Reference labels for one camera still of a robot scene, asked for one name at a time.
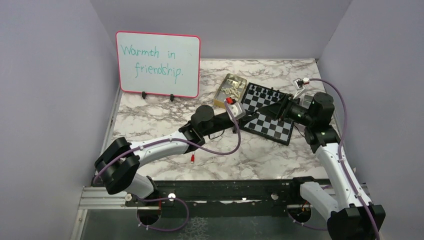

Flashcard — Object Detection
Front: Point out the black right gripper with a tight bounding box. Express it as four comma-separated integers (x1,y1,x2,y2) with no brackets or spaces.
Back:
258,93,315,127

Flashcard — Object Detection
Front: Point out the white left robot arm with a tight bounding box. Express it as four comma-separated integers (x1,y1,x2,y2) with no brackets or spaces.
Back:
93,102,258,206

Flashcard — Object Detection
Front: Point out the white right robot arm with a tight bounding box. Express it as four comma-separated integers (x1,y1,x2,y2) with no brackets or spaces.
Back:
257,92,386,240

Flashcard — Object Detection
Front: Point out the pile of white chess pieces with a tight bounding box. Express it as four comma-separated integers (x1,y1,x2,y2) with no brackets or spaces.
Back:
221,77,245,100

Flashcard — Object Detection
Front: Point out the black and silver chessboard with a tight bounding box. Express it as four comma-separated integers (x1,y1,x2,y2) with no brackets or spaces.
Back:
241,82,294,146

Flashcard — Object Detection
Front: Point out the gold tin tray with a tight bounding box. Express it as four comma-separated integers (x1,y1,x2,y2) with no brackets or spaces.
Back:
213,73,248,109

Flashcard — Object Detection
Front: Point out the pink framed whiteboard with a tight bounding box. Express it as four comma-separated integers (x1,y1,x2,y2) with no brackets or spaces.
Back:
115,31,201,98

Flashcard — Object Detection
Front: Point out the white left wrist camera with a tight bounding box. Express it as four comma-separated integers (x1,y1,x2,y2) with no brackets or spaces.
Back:
224,97,246,122

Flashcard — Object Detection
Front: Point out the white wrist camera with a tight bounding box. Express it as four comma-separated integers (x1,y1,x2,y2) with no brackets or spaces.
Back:
224,97,246,122
292,77,310,99

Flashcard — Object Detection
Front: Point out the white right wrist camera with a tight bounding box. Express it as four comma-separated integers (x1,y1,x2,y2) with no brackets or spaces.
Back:
292,77,310,99

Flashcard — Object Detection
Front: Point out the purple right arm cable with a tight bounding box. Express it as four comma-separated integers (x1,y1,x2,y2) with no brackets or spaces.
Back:
288,78,381,240

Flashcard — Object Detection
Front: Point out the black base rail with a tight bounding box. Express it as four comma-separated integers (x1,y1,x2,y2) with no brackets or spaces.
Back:
91,177,332,219

